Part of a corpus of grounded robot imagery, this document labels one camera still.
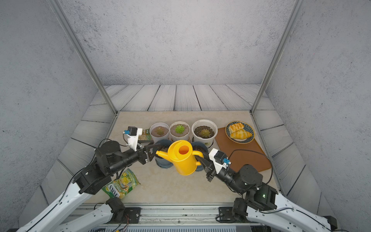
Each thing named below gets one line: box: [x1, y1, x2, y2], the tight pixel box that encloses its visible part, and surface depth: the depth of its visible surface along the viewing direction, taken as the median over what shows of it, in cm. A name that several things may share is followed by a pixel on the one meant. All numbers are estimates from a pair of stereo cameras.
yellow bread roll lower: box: [229, 128, 253, 140], surface depth 101 cm
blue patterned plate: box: [225, 120, 256, 145], surface depth 104 cm
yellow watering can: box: [155, 139, 204, 176], surface depth 56 cm
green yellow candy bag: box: [101, 168, 141, 199], surface depth 82 cm
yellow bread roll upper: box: [228, 122, 245, 134], surface depth 106 cm
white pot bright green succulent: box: [169, 120, 191, 143], surface depth 96 cm
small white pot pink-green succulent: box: [149, 122, 170, 144], surface depth 97 cm
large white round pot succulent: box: [191, 118, 218, 150], surface depth 98 cm
